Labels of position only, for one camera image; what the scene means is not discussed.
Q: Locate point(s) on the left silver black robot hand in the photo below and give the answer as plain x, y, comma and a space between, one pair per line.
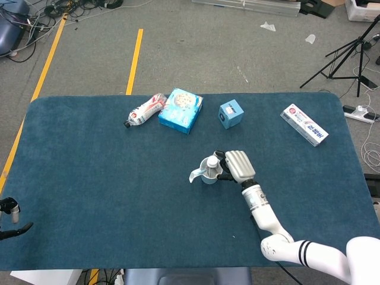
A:
7, 205

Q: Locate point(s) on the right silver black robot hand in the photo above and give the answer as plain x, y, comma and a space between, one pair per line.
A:
240, 166

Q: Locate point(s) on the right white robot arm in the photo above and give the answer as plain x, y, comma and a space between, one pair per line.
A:
264, 213

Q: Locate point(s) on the white toothpaste carton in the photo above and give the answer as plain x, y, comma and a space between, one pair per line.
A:
304, 124

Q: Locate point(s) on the small blue cube box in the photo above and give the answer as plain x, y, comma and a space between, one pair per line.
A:
231, 114

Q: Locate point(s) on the white box under table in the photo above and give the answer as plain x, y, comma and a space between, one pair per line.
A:
44, 277

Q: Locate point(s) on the blue cookie box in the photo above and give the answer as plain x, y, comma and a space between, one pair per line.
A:
179, 111

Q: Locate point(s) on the blue table mat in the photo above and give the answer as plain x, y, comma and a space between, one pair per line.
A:
104, 178

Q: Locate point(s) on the plastic bottle red white label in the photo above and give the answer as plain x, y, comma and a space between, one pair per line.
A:
144, 111

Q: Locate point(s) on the white power strip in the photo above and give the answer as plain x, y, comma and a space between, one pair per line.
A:
356, 114

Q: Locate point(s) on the white paper scrap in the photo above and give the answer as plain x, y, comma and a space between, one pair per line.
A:
310, 38
268, 26

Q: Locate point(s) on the black flat device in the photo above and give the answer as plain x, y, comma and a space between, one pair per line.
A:
369, 82

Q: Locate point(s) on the black tripod stand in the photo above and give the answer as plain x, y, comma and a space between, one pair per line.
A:
360, 68

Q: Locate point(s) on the dark blue machine base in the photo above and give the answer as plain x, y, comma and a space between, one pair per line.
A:
9, 29

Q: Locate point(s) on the black foam piece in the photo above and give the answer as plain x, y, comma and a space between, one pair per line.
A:
317, 7

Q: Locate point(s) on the flat brown cardboard piece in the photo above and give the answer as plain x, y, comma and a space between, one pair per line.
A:
334, 2

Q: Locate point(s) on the white plastic bin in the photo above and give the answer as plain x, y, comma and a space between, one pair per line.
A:
356, 12

